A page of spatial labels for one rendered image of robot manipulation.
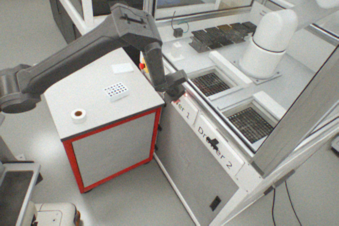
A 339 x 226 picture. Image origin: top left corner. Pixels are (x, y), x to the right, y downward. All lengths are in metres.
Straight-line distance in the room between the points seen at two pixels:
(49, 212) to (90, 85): 0.75
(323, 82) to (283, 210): 1.57
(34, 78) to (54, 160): 1.46
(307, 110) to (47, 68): 0.69
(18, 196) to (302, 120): 0.82
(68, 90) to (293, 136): 1.14
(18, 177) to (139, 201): 1.15
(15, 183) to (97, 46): 0.46
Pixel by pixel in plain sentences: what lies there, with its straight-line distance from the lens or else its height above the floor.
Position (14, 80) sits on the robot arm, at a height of 1.28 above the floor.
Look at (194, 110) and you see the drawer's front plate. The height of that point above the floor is 0.92.
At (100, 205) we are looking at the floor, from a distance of 1.83.
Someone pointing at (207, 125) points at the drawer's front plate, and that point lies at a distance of 1.06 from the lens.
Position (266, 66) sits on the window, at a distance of 0.79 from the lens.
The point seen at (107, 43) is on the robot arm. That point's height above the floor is 1.43.
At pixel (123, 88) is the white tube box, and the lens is 1.34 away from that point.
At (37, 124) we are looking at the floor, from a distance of 2.31.
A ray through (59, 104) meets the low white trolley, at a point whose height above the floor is 0.76.
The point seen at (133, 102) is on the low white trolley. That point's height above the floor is 0.76.
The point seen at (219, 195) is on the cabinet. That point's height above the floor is 0.56.
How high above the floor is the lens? 1.71
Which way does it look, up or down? 45 degrees down
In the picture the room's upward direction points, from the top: 12 degrees clockwise
